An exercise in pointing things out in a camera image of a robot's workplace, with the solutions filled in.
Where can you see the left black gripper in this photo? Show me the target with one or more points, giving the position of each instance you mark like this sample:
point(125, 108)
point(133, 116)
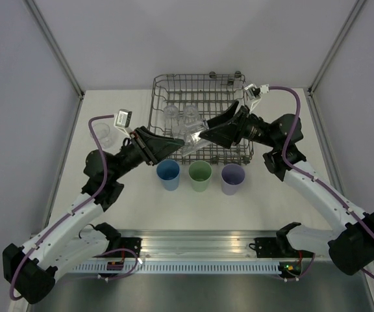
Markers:
point(154, 147)

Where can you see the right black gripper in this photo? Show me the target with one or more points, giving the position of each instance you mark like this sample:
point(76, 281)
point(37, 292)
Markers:
point(224, 134)

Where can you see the blue plastic cup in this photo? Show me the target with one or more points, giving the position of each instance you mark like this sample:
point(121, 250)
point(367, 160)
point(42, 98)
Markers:
point(168, 172)

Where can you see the clear glass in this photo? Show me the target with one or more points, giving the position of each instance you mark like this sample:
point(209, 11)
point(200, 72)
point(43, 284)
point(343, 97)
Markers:
point(189, 133)
point(170, 112)
point(190, 112)
point(104, 135)

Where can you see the purple plastic cup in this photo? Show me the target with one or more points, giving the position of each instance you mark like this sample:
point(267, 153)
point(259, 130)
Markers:
point(232, 177)

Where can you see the green plastic cup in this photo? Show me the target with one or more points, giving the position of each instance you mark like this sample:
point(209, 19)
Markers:
point(200, 173)

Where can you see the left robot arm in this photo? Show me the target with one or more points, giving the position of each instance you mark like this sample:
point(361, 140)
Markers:
point(33, 268)

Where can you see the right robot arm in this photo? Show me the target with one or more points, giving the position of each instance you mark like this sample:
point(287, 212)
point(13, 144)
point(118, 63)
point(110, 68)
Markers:
point(350, 240)

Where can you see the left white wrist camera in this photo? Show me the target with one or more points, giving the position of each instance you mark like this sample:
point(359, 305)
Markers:
point(122, 121)

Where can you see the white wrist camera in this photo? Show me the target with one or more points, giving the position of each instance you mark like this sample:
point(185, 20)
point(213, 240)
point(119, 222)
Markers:
point(254, 95)
point(122, 121)

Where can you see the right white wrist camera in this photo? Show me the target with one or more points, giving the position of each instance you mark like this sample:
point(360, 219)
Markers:
point(254, 95)

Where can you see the grey wire dish rack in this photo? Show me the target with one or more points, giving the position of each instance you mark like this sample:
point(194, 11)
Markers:
point(212, 94)

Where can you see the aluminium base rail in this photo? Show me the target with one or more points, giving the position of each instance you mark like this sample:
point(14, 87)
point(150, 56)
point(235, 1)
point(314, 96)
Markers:
point(197, 245)

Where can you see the white slotted cable duct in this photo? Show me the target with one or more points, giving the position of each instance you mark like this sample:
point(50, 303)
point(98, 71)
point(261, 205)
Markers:
point(178, 267)

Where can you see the right aluminium frame post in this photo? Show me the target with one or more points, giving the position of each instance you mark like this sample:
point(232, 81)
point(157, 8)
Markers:
point(337, 43)

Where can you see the aluminium frame post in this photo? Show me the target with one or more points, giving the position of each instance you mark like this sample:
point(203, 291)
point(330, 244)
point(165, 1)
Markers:
point(337, 43)
point(48, 36)

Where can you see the left aluminium frame post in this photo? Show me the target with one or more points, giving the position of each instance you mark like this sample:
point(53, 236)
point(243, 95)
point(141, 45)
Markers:
point(48, 36)

